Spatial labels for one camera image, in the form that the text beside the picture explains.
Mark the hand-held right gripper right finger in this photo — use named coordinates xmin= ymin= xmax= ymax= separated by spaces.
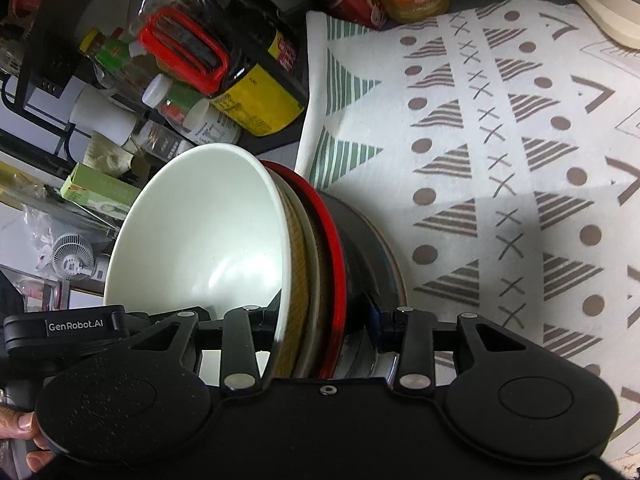
xmin=369 ymin=305 xmax=567 ymax=392

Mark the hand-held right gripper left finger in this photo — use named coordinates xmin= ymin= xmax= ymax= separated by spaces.
xmin=124 ymin=305 xmax=276 ymax=392

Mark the cream bowl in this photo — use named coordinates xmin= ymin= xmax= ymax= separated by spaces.
xmin=270 ymin=170 xmax=322 ymax=380
xmin=103 ymin=142 xmax=294 ymax=377

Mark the red and black bowl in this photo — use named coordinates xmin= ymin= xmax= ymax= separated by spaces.
xmin=260 ymin=159 xmax=401 ymax=380

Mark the person's left hand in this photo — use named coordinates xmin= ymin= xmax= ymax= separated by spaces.
xmin=0 ymin=405 xmax=54 ymax=475

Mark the small white fan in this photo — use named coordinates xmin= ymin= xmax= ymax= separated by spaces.
xmin=49 ymin=232 xmax=109 ymax=282

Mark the green tissue box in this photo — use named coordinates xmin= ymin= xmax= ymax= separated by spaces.
xmin=60 ymin=162 xmax=144 ymax=222

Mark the white tissue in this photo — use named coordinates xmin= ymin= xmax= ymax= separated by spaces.
xmin=81 ymin=132 xmax=137 ymax=182

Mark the patterned fringed table cloth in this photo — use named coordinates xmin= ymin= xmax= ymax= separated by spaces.
xmin=294 ymin=0 xmax=640 ymax=461

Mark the small white plastic bottle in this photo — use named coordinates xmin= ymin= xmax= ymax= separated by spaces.
xmin=184 ymin=97 xmax=242 ymax=147

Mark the white-capped seasoning jar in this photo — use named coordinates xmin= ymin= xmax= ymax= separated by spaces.
xmin=141 ymin=73 xmax=211 ymax=127

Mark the green label yellow cap bottle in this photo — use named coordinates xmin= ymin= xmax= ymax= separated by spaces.
xmin=77 ymin=26 xmax=157 ymax=92

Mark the black shelf rack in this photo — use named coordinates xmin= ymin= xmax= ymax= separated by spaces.
xmin=0 ymin=0 xmax=312 ymax=173

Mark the soy sauce bottle red handle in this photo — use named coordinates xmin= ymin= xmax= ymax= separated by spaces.
xmin=115 ymin=0 xmax=309 ymax=139

